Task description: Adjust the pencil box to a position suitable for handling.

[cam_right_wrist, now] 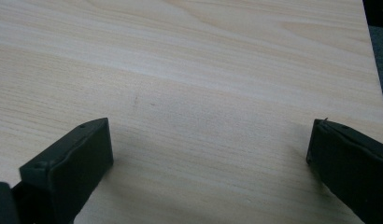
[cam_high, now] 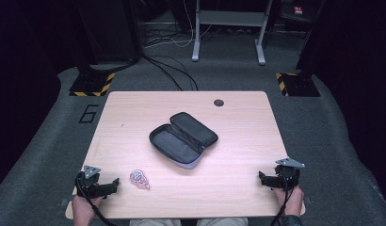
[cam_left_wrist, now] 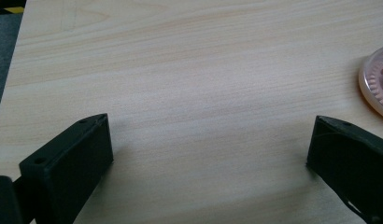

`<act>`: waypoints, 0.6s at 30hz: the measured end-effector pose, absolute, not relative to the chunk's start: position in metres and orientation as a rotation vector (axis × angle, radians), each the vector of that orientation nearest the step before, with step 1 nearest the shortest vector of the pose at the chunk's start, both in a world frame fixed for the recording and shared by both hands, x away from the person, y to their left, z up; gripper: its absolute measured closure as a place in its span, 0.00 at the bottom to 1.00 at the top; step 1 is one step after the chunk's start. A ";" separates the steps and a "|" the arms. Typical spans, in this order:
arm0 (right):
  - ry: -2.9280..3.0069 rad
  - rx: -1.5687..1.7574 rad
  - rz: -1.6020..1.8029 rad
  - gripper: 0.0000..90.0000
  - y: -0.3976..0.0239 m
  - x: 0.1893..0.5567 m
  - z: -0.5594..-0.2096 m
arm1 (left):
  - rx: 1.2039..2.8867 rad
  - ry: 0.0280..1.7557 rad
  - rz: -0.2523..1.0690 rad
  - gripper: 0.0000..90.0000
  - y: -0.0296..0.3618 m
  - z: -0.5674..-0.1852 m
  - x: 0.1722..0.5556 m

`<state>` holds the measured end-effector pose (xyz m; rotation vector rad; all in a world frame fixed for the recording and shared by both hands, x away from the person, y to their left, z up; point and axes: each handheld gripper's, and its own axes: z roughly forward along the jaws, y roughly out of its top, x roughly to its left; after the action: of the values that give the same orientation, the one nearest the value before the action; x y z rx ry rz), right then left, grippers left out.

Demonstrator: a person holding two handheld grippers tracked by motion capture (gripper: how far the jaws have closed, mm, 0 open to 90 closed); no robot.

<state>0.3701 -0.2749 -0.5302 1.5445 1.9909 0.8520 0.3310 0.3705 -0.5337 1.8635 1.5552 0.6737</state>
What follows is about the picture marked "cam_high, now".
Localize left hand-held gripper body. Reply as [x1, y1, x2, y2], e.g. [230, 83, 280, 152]
[75, 165, 103, 199]

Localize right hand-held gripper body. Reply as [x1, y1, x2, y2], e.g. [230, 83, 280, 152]
[274, 157, 306, 190]

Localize pink and white cable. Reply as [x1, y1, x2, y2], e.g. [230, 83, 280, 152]
[129, 169, 151, 190]

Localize black zipper pouch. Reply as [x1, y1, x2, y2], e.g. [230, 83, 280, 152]
[148, 111, 219, 170]

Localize person's right hand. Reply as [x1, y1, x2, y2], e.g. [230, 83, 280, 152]
[272, 185, 306, 218]

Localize person's left hand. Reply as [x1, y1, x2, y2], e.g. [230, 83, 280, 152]
[71, 193, 104, 226]

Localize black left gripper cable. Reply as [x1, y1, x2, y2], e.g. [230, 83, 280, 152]
[74, 171, 120, 226]

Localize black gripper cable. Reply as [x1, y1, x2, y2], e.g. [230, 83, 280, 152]
[269, 175, 297, 226]
[74, 171, 120, 226]

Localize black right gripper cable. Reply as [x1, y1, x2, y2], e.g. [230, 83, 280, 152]
[269, 175, 297, 226]

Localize black yellow striped base plate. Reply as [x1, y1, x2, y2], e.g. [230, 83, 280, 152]
[275, 72, 321, 98]
[69, 72, 117, 98]

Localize black floor cables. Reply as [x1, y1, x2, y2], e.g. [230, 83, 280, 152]
[140, 29, 200, 92]

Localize black stand post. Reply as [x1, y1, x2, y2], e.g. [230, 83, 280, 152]
[72, 0, 98, 83]
[295, 0, 327, 79]

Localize white metal desk frame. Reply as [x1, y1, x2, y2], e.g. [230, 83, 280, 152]
[191, 0, 274, 66]

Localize white floor cable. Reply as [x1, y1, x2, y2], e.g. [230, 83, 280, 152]
[143, 0, 214, 49]

